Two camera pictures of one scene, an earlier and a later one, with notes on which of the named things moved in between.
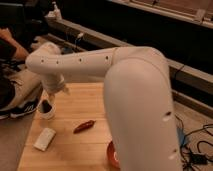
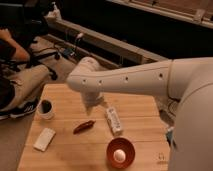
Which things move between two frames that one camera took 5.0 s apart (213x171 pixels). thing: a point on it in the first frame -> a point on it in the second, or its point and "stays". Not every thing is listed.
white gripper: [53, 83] -> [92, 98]
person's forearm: [19, 53] stays
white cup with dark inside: [46, 109] stays
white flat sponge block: [44, 139] stays
